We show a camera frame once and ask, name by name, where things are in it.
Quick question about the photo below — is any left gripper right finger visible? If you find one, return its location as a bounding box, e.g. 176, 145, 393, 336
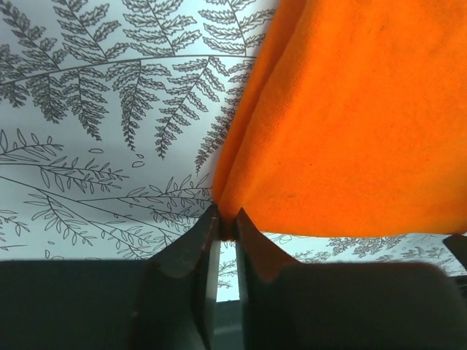
235, 211, 466, 349

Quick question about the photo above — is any floral patterned table mat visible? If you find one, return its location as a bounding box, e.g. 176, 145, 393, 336
0, 0, 467, 303

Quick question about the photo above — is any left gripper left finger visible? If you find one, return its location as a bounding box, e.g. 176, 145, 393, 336
128, 206, 220, 349

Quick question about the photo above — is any orange t shirt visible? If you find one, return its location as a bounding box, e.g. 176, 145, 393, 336
212, 1, 466, 237

